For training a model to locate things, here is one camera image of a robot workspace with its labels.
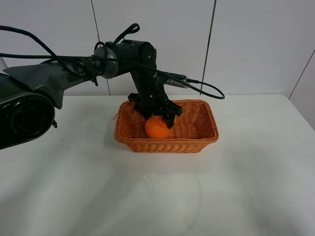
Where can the orange fruit with stem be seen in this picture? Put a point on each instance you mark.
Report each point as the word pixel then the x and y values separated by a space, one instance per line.
pixel 156 128

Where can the orange wicker basket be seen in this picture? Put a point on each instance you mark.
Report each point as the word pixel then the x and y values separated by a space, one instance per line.
pixel 192 131

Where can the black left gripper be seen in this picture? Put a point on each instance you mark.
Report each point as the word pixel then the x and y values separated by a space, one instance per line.
pixel 151 98

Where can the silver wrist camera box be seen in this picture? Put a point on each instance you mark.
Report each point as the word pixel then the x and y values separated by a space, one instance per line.
pixel 173 80

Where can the dark robot left arm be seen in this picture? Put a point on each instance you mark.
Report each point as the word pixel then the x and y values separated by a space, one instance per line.
pixel 29 95

